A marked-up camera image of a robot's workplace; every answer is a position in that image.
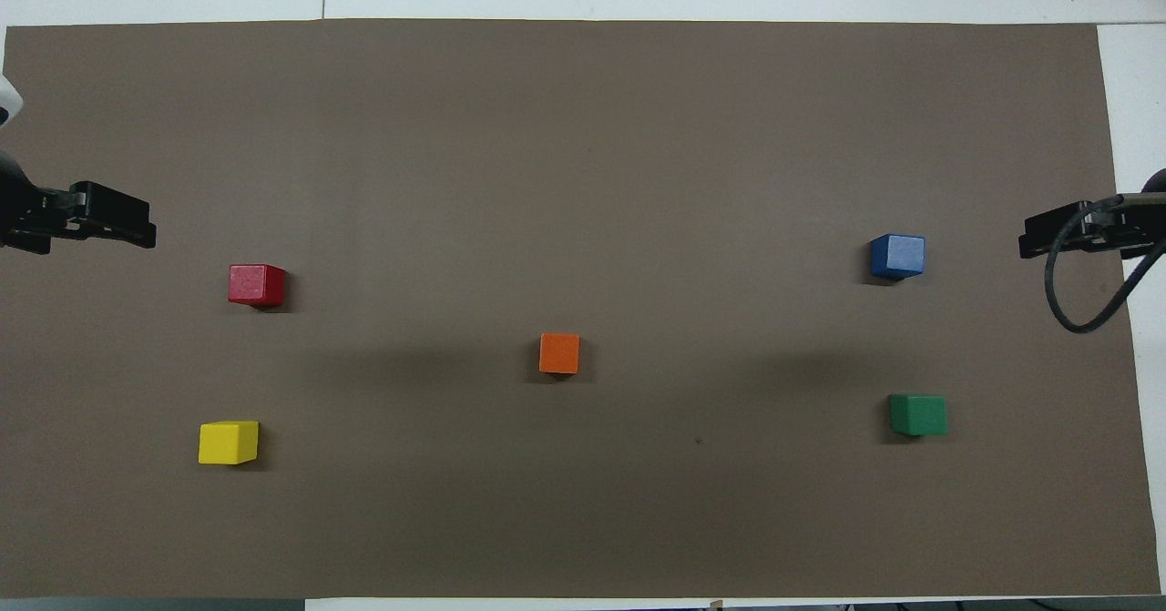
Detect green wooden block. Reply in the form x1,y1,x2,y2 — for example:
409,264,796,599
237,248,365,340
888,393,948,437

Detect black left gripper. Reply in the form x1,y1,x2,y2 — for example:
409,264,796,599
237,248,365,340
0,149,159,256

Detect orange wooden block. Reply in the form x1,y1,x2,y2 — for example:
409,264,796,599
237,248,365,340
538,332,581,376

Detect yellow wooden block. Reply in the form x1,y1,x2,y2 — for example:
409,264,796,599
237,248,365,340
198,420,261,466

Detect red wooden block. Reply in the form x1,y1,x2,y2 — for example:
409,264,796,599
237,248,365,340
228,263,287,309

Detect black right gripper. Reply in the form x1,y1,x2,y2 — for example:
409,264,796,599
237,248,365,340
1018,168,1166,261

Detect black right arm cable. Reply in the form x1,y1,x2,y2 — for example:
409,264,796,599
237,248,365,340
1044,193,1166,335

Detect brown table mat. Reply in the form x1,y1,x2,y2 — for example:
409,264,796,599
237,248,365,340
0,18,1161,601

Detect blue wooden block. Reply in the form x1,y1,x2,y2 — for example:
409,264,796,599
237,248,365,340
869,233,926,280

